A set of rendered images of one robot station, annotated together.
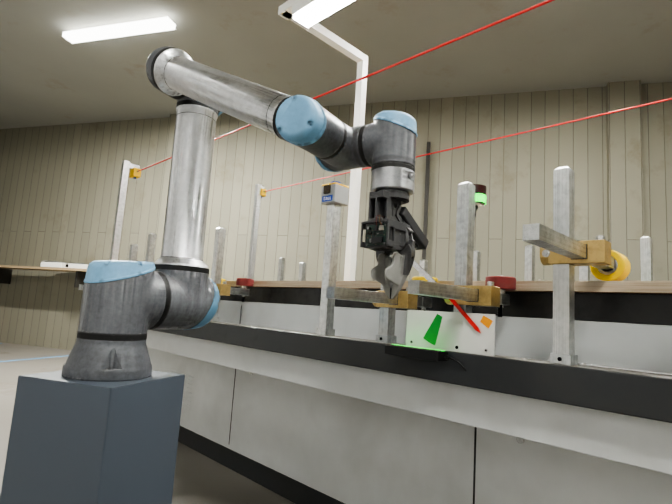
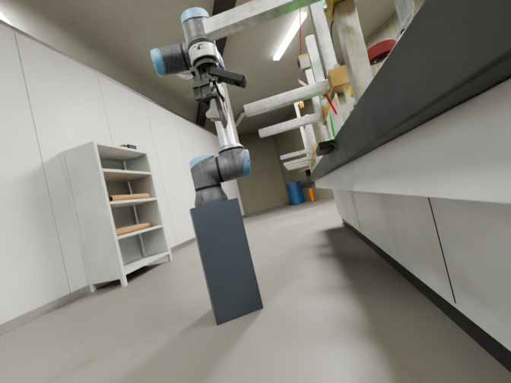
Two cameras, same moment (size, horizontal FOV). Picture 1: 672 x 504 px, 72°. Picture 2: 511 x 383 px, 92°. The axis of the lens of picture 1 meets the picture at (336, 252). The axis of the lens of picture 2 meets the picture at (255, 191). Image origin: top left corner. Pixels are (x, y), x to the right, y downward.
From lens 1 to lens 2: 0.97 m
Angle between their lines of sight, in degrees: 56
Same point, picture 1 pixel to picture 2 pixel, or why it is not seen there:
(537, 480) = (474, 232)
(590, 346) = not seen: hidden behind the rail
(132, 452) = (213, 232)
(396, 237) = (204, 90)
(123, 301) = (197, 174)
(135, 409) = (208, 215)
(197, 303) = (234, 164)
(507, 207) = not seen: outside the picture
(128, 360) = (205, 196)
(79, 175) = not seen: hidden behind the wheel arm
